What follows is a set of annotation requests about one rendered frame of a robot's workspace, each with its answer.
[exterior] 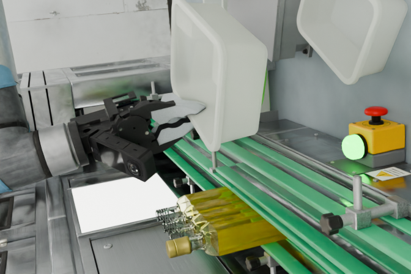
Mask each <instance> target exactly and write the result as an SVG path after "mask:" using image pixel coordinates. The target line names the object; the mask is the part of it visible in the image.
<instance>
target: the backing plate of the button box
mask: <svg viewBox="0 0 411 274"><path fill-rule="evenodd" d="M325 163H326V164H328V165H330V166H332V167H334V168H336V169H339V170H341V171H343V172H345V173H348V174H350V175H352V176H355V175H359V174H364V173H367V172H372V171H377V170H380V169H385V168H390V167H395V166H400V165H404V164H407V163H406V162H401V163H396V164H392V165H387V166H382V167H379V168H370V167H369V166H366V165H363V164H361V163H359V162H357V161H354V160H351V159H349V158H343V159H340V160H334V161H329V162H325Z"/></svg>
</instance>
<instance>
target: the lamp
mask: <svg viewBox="0 0 411 274"><path fill-rule="evenodd" d="M342 150H343V152H344V155H345V156H346V157H347V158H349V159H351V160H354V159H361V158H364V157H365V156H367V153H368V144H367V142H366V139H365V137H364V136H363V135H361V134H359V133H357V134H353V135H350V136H346V137H345V138H344V140H343V142H342Z"/></svg>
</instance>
